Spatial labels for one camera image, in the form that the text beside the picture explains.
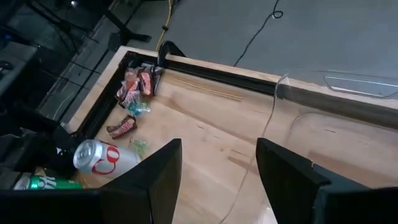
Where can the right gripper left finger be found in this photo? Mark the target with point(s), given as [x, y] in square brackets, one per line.
[140, 193]

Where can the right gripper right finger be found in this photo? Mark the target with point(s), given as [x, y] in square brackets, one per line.
[295, 193]

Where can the green hard candy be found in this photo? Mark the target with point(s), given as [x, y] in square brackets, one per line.
[139, 147]

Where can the silver soda can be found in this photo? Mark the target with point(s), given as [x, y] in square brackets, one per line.
[102, 158]

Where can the clear plastic container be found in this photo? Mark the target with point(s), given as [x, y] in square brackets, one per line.
[311, 124]

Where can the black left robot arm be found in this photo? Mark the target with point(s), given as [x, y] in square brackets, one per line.
[56, 149]

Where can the green soda can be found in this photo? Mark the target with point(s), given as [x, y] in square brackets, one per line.
[46, 183]

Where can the black table clamp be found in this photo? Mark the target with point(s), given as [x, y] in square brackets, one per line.
[161, 53]

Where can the black tripod leg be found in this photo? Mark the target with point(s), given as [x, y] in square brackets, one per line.
[124, 31]

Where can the black aluminium table frame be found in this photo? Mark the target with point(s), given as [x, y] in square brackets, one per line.
[217, 73]

